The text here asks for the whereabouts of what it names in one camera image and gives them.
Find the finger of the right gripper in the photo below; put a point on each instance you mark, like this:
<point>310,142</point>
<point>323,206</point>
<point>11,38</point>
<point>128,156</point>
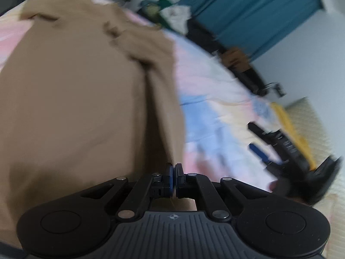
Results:
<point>271,138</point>
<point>259,153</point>

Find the tan khaki shirt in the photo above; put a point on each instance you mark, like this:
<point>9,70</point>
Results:
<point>86,95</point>

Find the quilted cream headboard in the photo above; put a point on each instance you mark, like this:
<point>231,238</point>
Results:
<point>308,125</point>

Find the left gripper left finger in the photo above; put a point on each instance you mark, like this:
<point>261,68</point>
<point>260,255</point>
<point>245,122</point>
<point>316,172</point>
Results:
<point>145,190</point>

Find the right blue curtain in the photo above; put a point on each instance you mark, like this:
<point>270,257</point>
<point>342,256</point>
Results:
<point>254,26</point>

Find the pile of clothes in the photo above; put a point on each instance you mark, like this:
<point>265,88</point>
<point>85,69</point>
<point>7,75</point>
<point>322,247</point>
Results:
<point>174,17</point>

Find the brown paper bag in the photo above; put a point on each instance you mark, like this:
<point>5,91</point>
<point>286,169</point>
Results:
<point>235,58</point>

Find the wall power outlet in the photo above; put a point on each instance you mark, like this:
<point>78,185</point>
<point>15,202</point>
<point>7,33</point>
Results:
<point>277,87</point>

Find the black sofa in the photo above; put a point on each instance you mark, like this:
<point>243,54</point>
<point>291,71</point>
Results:
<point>249,78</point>

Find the pastel tie-dye duvet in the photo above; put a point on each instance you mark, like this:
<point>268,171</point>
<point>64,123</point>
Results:
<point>216,108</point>

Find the yellow plush pillow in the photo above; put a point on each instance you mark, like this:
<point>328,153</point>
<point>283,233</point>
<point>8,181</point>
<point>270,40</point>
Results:
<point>288,128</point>

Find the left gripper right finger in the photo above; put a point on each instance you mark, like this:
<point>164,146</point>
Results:
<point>199,188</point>

